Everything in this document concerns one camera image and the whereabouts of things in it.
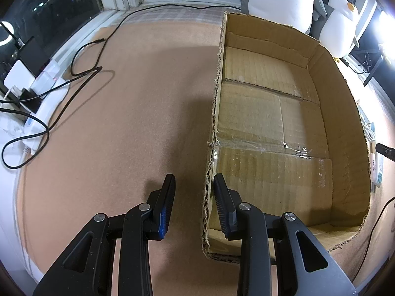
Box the white tube with label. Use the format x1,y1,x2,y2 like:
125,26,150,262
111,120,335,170
369,153,377,193

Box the open cardboard box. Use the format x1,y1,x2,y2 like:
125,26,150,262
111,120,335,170
201,13,371,263

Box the white power strip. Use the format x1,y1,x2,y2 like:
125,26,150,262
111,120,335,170
0,59,70,158

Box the black power adapter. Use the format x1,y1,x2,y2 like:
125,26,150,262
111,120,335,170
18,88,42,114

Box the black flat device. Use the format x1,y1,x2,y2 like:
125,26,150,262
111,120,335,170
19,36,50,77

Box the black stand right side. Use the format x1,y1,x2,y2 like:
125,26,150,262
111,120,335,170
363,43,385,87

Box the large grey white plush penguin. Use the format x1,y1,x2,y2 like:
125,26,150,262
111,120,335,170
240,0,327,34

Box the black cable right corner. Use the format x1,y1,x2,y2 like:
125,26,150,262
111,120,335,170
351,197,395,287

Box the black handle right edge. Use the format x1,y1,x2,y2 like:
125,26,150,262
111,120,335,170
375,143,395,162

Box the long black cable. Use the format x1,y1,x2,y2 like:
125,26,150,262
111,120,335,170
0,3,242,170

